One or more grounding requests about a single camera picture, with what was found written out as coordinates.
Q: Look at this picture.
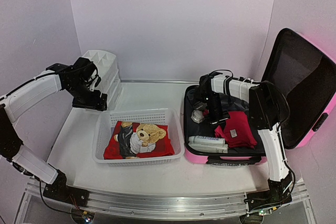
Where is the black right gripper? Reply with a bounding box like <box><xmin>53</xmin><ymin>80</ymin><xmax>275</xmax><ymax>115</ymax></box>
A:
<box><xmin>204</xmin><ymin>92</ymin><xmax>230</xmax><ymax>132</ymax></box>

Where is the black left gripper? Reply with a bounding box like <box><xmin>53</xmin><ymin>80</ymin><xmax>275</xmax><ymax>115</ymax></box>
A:
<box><xmin>66</xmin><ymin>80</ymin><xmax>107</xmax><ymax>111</ymax></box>

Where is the white plastic drawer organizer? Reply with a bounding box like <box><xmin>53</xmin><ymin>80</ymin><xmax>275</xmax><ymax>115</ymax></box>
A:
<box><xmin>82</xmin><ymin>50</ymin><xmax>122</xmax><ymax>111</ymax></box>

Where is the crimson red t-shirt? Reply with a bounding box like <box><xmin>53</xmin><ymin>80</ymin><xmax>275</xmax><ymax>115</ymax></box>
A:
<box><xmin>199</xmin><ymin>111</ymin><xmax>257</xmax><ymax>149</ymax></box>

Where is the white perforated plastic basket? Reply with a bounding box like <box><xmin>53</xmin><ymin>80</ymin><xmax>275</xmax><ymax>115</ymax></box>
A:
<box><xmin>92</xmin><ymin>109</ymin><xmax>184</xmax><ymax>166</ymax></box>

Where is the red bear print shirt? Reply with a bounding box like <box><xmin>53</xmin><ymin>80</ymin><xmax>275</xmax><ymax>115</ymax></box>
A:
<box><xmin>103</xmin><ymin>121</ymin><xmax>175</xmax><ymax>159</ymax></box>

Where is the pink cartoon hard-shell suitcase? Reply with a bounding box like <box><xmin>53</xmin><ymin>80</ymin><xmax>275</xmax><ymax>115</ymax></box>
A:
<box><xmin>183</xmin><ymin>28</ymin><xmax>335</xmax><ymax>165</ymax></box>

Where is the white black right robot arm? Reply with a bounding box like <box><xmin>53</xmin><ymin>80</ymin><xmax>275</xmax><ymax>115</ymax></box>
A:
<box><xmin>194</xmin><ymin>69</ymin><xmax>296</xmax><ymax>210</ymax></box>

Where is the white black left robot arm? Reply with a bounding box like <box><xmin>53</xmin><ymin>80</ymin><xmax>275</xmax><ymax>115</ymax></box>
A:
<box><xmin>1</xmin><ymin>50</ymin><xmax>118</xmax><ymax>201</ymax></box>

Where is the round white jar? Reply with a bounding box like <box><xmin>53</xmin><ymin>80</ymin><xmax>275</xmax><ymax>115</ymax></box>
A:
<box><xmin>191</xmin><ymin>110</ymin><xmax>205</xmax><ymax>124</ymax></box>

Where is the white flat box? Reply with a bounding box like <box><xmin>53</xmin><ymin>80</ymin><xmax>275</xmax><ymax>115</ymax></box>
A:
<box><xmin>189</xmin><ymin>143</ymin><xmax>228</xmax><ymax>154</ymax></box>

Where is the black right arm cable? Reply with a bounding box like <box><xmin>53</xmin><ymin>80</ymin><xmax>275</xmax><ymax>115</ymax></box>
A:
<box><xmin>265</xmin><ymin>81</ymin><xmax>291</xmax><ymax>130</ymax></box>

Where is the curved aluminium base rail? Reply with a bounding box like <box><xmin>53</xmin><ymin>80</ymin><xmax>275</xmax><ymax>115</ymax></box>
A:
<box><xmin>16</xmin><ymin>179</ymin><xmax>314</xmax><ymax>220</ymax></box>

